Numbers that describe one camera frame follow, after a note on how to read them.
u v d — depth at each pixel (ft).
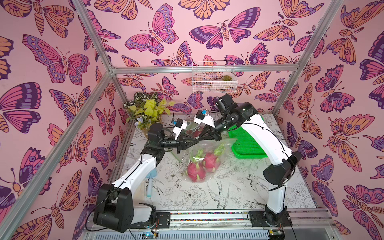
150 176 2.89
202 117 1.98
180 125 2.06
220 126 2.02
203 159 2.46
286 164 1.51
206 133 2.10
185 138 2.17
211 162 2.59
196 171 2.57
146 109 2.88
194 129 3.18
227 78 3.05
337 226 2.35
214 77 3.17
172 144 2.15
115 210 1.33
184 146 2.19
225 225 2.39
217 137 2.02
